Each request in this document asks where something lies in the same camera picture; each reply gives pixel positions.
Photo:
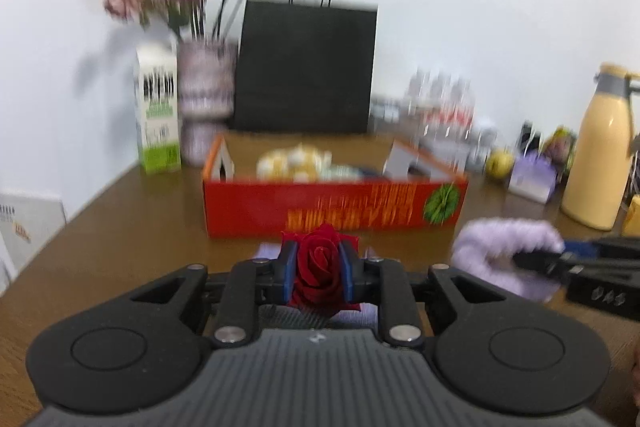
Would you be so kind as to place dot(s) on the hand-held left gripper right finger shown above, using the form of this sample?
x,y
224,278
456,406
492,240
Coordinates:
x,y
348,272

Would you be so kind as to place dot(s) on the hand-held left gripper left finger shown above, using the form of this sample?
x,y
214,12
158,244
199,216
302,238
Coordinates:
x,y
289,269

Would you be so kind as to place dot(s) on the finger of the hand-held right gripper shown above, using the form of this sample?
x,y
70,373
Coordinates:
x,y
582,249
542,262

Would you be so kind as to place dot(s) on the purple mesh pouch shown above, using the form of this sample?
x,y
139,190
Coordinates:
x,y
267,252

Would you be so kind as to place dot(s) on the red rose flower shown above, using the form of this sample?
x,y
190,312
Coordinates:
x,y
320,257

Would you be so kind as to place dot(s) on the purple fluffy headband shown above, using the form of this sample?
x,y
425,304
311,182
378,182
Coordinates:
x,y
495,242

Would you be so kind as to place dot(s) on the red cardboard box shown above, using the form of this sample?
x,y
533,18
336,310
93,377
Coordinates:
x,y
325,207

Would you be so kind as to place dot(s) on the yellow and white plush toy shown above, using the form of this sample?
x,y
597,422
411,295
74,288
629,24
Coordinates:
x,y
290,159

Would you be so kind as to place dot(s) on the yellow mug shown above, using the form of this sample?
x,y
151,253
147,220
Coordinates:
x,y
632,217

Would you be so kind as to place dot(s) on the purple tissue pack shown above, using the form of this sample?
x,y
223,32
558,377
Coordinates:
x,y
532,177

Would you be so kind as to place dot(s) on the yellow thermos jug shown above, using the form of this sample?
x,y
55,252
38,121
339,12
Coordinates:
x,y
597,157

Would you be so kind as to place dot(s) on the yellow snack packet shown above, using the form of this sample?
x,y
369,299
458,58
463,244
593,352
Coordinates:
x,y
561,144

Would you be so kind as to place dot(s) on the green pear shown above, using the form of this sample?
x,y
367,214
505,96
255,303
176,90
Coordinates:
x,y
500,163

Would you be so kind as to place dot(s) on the small black device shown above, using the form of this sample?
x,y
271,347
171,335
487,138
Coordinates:
x,y
530,137

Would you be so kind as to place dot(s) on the white round device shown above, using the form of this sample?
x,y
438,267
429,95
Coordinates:
x,y
485,137

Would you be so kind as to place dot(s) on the flat white box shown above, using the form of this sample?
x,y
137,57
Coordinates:
x,y
387,107

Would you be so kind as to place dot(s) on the green and white milk carton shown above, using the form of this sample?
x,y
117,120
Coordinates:
x,y
157,117

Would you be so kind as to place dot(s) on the black paper bag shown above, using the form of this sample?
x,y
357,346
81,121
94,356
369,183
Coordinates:
x,y
305,67

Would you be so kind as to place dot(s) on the white board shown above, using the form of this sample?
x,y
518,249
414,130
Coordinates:
x,y
30,227

